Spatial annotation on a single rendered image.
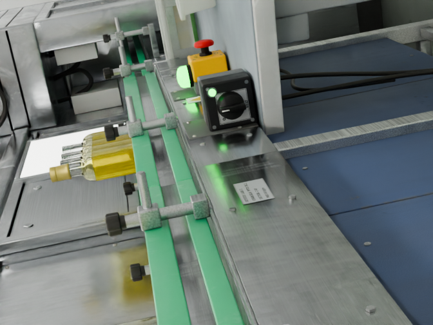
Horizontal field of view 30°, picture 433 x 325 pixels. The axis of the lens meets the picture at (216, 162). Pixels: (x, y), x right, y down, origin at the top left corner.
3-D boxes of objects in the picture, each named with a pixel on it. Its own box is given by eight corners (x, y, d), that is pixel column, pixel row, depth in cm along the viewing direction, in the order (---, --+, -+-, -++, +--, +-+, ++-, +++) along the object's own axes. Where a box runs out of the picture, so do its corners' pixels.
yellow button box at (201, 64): (228, 82, 166) (192, 88, 166) (221, 46, 164) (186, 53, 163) (233, 88, 160) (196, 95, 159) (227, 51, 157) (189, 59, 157)
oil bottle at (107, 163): (176, 157, 185) (84, 176, 183) (171, 134, 183) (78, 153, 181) (178, 165, 180) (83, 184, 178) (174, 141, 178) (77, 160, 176)
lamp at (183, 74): (192, 84, 164) (178, 87, 164) (188, 62, 163) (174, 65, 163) (194, 88, 160) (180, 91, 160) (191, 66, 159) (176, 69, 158)
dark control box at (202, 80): (251, 111, 140) (204, 121, 140) (244, 66, 138) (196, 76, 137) (260, 122, 132) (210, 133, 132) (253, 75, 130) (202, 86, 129)
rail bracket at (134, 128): (178, 124, 148) (106, 138, 147) (171, 85, 146) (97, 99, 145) (180, 129, 145) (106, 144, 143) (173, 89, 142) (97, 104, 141)
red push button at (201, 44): (195, 57, 162) (192, 40, 161) (214, 53, 163) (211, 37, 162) (197, 60, 159) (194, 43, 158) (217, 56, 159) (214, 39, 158)
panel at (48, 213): (131, 128, 267) (28, 149, 265) (129, 119, 266) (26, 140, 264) (145, 226, 182) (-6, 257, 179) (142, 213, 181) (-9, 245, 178)
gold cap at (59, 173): (70, 177, 177) (50, 181, 177) (72, 180, 181) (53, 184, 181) (67, 161, 178) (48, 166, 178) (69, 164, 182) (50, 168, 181)
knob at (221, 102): (245, 115, 132) (249, 120, 129) (219, 120, 132) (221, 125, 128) (241, 88, 131) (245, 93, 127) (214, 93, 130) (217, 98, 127)
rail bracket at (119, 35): (176, 57, 270) (109, 69, 268) (167, 6, 265) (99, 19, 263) (177, 59, 266) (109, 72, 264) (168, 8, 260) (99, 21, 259)
